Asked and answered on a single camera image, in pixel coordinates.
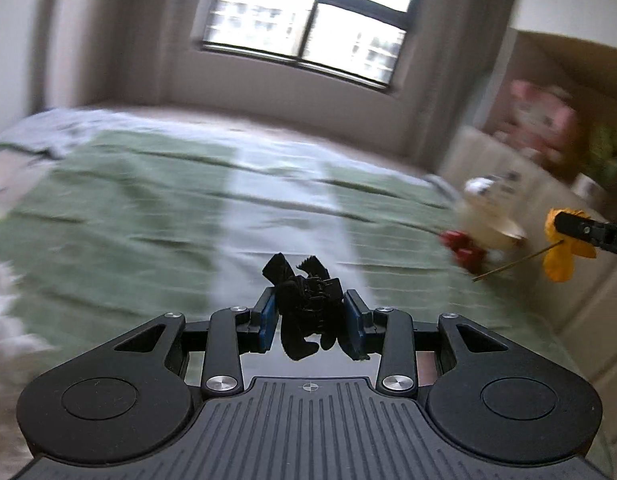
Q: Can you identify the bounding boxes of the barred window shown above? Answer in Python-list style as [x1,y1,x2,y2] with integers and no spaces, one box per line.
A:
[191,0,417,88]

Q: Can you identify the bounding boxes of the white fluffy blanket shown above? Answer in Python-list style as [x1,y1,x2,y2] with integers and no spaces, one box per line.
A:
[0,263,54,478]

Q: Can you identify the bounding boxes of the grey curtain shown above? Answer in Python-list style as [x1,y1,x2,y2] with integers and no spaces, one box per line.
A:
[44,0,196,108]
[405,0,514,170]

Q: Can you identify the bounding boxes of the beige padded headboard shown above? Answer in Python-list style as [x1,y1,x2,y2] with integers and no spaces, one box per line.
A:
[439,126,617,411]

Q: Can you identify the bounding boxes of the orange flower hair accessory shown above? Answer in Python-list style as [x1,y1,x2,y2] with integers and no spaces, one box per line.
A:
[471,207,599,284]

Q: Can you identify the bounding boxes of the cream round plush doll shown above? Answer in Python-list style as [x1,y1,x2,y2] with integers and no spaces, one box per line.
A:
[439,171,525,275]

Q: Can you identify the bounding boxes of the grey curtain left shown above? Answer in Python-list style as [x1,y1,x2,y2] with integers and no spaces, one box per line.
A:
[44,0,196,108]

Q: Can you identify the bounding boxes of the pink plush bunny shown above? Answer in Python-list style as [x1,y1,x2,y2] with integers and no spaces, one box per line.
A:
[494,79,581,177]

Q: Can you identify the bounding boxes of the black hair clip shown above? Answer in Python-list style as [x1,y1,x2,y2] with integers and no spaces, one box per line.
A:
[263,252,343,361]

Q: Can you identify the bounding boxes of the grey curtain right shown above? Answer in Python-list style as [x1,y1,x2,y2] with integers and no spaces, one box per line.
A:
[405,0,514,170]

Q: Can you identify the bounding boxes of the green checked bed sheet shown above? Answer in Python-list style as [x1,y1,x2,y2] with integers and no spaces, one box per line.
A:
[0,110,572,374]

